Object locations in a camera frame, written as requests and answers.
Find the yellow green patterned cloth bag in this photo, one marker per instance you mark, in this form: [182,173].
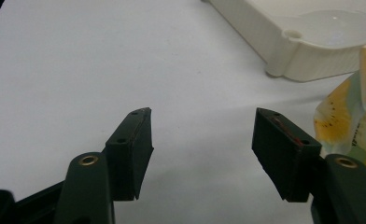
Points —
[346,118]

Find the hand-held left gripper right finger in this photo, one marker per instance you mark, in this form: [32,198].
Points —
[284,158]

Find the white plastic tray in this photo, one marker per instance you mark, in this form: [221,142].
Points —
[315,34]

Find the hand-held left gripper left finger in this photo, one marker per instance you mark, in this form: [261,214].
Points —
[131,155]

